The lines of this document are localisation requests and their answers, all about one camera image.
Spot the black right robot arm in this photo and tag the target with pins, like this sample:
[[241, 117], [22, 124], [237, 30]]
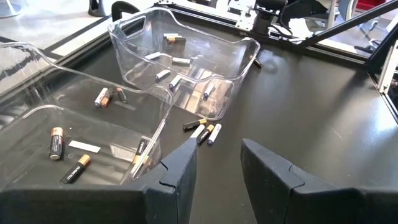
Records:
[[267, 15]]

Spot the black table clamp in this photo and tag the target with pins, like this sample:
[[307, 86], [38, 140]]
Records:
[[119, 5]]

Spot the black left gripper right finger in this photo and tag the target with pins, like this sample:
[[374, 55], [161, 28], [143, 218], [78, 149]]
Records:
[[273, 193]]

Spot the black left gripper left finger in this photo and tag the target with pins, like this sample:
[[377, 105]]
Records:
[[174, 193]]

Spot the clear plastic bin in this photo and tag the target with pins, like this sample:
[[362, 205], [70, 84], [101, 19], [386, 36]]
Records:
[[217, 62], [31, 93]]

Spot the black stand foot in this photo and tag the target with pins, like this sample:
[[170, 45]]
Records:
[[97, 9]]

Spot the white rectangular label sticker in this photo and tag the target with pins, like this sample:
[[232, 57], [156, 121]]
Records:
[[84, 146]]

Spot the black frame strut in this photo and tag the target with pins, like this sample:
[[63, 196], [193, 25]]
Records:
[[342, 26], [384, 46]]

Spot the white Kirkland battery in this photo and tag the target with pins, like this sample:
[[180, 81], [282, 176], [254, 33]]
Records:
[[209, 91], [175, 82], [214, 134], [170, 35], [100, 97], [162, 74], [199, 130], [153, 56], [181, 61]]

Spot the aluminium frame rail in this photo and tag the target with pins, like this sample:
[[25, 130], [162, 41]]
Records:
[[388, 71]]

